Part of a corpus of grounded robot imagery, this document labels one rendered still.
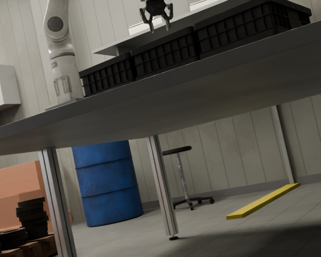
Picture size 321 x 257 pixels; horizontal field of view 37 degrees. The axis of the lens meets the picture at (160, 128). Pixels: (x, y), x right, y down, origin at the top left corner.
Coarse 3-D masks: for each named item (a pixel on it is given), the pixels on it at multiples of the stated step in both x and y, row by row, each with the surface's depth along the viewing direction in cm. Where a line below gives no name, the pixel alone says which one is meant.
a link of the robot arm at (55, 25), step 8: (48, 0) 171; (56, 0) 170; (64, 0) 171; (48, 8) 170; (56, 8) 170; (64, 8) 171; (48, 16) 169; (56, 16) 169; (64, 16) 170; (48, 24) 169; (56, 24) 169; (64, 24) 170; (48, 32) 169; (56, 32) 169; (64, 32) 170
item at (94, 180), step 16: (96, 144) 465; (112, 144) 469; (128, 144) 490; (80, 160) 472; (96, 160) 464; (112, 160) 466; (128, 160) 481; (80, 176) 476; (96, 176) 464; (112, 176) 464; (128, 176) 475; (96, 192) 464; (112, 192) 463; (128, 192) 470; (96, 208) 464; (112, 208) 461; (128, 208) 467; (96, 224) 465
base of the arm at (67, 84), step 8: (64, 56) 170; (72, 56) 172; (56, 64) 170; (64, 64) 169; (72, 64) 171; (56, 72) 170; (64, 72) 169; (72, 72) 170; (56, 80) 170; (64, 80) 168; (72, 80) 170; (80, 80) 173; (56, 88) 170; (64, 88) 169; (72, 88) 169; (80, 88) 171; (56, 96) 170; (64, 96) 169; (72, 96) 169; (80, 96) 170
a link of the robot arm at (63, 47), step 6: (66, 36) 174; (48, 42) 176; (54, 42) 176; (60, 42) 176; (66, 42) 177; (48, 48) 176; (54, 48) 174; (60, 48) 170; (66, 48) 171; (72, 48) 174; (54, 54) 170; (60, 54) 170; (66, 54) 170; (72, 54) 172
